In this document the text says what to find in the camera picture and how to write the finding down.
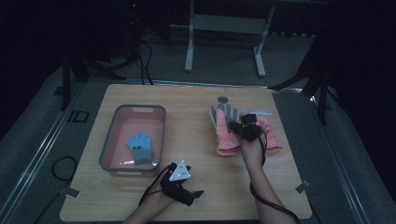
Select pink glove with gray palm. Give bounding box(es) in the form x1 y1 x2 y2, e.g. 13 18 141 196
208 104 244 158

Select metal floor rail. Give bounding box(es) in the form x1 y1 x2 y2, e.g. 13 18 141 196
309 94 373 224
0 82 87 220

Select black tripod stand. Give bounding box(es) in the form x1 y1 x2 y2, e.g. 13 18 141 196
53 50 128 112
268 59 332 126

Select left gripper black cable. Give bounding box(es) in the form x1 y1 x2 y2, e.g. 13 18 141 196
137 161 176 207

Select person's left hand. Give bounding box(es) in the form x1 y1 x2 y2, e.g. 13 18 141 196
146 180 176 210

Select pink basin with gray rim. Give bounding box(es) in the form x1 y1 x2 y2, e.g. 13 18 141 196
99 104 167 178

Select blue glove with dark dots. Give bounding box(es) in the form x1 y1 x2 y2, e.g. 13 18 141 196
125 133 155 165

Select black hanging cables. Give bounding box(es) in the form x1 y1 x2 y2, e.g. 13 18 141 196
135 38 154 86

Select white desk frame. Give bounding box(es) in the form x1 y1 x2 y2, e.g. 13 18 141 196
184 0 277 78

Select person's right hand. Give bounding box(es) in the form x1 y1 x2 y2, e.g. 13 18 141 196
240 136 266 171

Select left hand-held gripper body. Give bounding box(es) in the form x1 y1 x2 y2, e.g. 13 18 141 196
161 160 196 207

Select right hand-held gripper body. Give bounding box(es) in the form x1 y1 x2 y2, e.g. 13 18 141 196
237 108 273 143

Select gray tape piece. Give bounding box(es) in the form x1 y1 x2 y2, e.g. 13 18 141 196
294 179 311 194
64 187 81 199

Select black floor cable loop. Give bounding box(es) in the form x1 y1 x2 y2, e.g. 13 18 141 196
33 156 79 224

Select pink padded glove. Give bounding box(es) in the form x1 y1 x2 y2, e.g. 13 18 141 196
255 114 284 154

